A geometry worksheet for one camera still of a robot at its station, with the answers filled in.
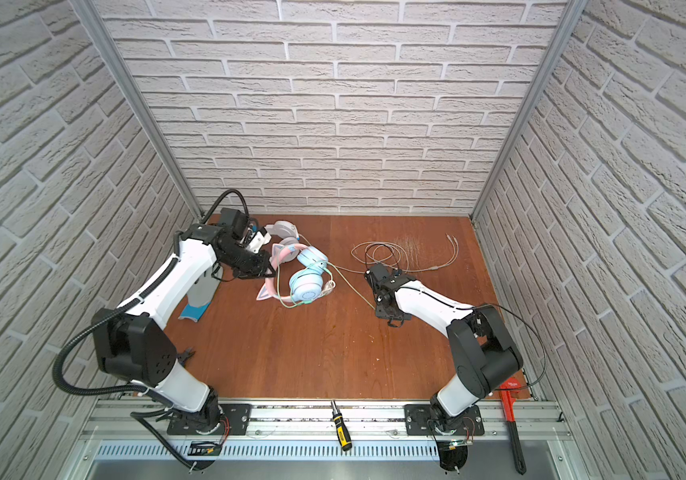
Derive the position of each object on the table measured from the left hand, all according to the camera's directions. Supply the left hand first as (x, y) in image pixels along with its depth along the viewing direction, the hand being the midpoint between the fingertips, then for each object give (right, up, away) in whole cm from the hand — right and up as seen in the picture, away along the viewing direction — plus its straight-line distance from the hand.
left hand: (275, 269), depth 82 cm
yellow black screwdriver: (+20, -39, -11) cm, 45 cm away
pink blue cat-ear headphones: (+11, -2, -11) cm, 15 cm away
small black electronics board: (-15, -44, -9) cm, 47 cm away
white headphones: (-2, +12, +24) cm, 27 cm away
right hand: (+35, -13, +8) cm, 38 cm away
